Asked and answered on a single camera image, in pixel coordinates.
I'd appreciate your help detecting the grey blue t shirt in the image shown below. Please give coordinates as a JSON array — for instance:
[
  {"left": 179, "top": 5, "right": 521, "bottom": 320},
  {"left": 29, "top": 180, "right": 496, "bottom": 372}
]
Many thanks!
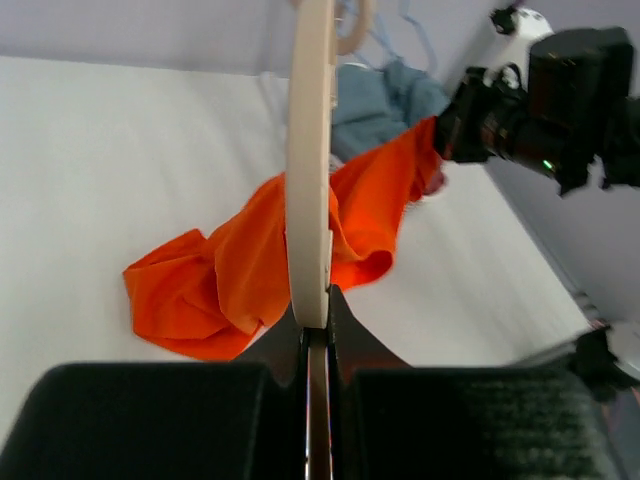
[{"left": 331, "top": 60, "right": 450, "bottom": 163}]

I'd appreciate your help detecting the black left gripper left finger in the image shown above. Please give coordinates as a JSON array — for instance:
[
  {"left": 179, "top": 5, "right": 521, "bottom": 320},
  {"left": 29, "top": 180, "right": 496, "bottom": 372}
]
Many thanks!
[{"left": 1, "top": 313, "right": 306, "bottom": 479}]

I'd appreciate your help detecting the orange t shirt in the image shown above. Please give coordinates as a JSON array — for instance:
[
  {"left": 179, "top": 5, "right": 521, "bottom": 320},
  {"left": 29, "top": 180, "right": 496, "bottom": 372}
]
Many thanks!
[{"left": 124, "top": 118, "right": 440, "bottom": 361}]

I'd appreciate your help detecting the beige wooden hanger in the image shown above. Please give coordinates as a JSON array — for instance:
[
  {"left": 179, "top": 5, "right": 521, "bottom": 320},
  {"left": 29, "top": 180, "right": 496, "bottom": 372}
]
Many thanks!
[
  {"left": 286, "top": 0, "right": 336, "bottom": 479},
  {"left": 334, "top": 0, "right": 375, "bottom": 56}
]

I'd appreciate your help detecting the dusty red t shirt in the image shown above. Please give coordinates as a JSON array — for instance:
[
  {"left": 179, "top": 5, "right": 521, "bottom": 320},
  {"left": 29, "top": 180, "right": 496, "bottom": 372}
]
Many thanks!
[{"left": 423, "top": 170, "right": 447, "bottom": 196}]

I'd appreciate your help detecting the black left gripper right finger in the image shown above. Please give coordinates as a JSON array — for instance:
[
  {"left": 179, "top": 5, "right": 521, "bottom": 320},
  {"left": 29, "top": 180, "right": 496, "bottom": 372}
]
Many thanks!
[{"left": 328, "top": 287, "right": 625, "bottom": 479}]

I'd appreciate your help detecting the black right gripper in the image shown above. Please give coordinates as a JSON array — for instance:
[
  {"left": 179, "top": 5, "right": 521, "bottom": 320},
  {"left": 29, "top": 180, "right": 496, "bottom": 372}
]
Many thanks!
[{"left": 434, "top": 27, "right": 639, "bottom": 195}]

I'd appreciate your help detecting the light blue wire hanger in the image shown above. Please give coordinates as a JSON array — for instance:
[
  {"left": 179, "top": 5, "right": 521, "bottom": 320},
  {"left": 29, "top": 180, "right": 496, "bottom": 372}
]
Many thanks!
[
  {"left": 369, "top": 12, "right": 401, "bottom": 64},
  {"left": 397, "top": 0, "right": 441, "bottom": 76}
]

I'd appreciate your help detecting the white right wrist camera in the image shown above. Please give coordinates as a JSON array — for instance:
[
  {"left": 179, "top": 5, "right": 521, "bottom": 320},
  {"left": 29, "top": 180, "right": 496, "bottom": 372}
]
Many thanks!
[{"left": 488, "top": 3, "right": 553, "bottom": 70}]

